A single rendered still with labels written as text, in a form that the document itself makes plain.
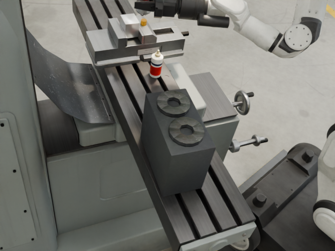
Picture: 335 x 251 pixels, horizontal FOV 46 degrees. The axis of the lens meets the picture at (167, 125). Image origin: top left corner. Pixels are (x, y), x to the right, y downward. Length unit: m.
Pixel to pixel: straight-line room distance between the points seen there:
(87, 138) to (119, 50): 0.33
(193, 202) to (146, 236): 0.84
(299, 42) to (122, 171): 0.84
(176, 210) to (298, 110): 2.03
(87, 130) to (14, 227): 0.48
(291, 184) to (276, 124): 1.13
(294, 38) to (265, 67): 2.03
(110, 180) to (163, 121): 0.69
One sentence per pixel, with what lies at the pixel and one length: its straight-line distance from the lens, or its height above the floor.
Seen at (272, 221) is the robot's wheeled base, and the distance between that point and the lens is 1.63.
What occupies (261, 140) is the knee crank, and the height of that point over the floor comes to 0.55.
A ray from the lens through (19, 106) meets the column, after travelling 1.16.
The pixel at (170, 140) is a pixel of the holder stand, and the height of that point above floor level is 1.15.
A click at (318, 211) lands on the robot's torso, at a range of 1.56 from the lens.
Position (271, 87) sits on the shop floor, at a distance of 3.08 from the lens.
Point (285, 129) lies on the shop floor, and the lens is 2.80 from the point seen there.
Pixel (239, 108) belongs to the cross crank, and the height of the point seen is 0.63.
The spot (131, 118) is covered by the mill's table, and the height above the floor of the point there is 0.96.
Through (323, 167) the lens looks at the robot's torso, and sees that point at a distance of 1.45.
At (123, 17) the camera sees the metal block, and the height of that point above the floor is 1.11.
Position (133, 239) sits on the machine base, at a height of 0.18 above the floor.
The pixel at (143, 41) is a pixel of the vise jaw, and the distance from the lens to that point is 1.43.
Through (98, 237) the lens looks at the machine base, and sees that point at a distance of 1.88.
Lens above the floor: 1.89
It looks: 47 degrees down
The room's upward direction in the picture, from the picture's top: 11 degrees clockwise
